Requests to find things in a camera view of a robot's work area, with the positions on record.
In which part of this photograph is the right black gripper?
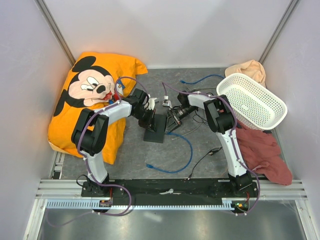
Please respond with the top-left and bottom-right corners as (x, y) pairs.
(165, 105), (197, 135)

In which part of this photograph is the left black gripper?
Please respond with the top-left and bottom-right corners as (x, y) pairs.
(132, 108), (156, 133)

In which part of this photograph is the black power cord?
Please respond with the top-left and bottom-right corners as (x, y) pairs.
(186, 87), (223, 181)

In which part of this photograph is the black network switch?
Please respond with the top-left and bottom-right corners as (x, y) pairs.
(143, 114), (167, 144)

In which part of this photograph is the grey ethernet cable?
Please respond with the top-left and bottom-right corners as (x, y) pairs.
(172, 122), (203, 140)

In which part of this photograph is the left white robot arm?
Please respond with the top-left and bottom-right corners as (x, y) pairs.
(71, 89), (157, 197)

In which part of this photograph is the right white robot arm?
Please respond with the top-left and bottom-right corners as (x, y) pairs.
(166, 91), (253, 197)

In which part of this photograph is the orange Mickey Mouse pillow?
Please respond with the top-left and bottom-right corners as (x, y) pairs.
(48, 52), (148, 157)

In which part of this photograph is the white perforated plastic basket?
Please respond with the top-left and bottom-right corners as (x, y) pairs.
(216, 73), (288, 131)

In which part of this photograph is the peach cloth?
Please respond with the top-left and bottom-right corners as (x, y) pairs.
(224, 59), (266, 87)

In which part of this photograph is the red cloth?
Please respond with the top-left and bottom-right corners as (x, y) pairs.
(236, 122), (293, 186)

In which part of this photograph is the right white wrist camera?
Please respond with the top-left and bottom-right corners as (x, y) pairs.
(162, 95), (172, 109)

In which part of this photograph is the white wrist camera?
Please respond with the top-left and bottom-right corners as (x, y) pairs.
(145, 97), (159, 110)
(162, 95), (172, 109)

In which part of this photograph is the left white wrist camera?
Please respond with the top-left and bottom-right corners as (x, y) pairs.
(145, 97), (159, 110)

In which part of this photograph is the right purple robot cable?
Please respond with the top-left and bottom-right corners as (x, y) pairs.
(161, 82), (262, 216)

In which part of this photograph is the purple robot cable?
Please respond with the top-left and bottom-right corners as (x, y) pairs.
(46, 76), (148, 227)
(161, 82), (262, 216)

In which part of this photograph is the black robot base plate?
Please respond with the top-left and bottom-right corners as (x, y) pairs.
(81, 178), (258, 205)

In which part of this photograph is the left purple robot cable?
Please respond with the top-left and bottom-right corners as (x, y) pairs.
(46, 76), (148, 227)

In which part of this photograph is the grey slotted cable duct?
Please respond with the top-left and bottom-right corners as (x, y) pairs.
(46, 199), (250, 211)

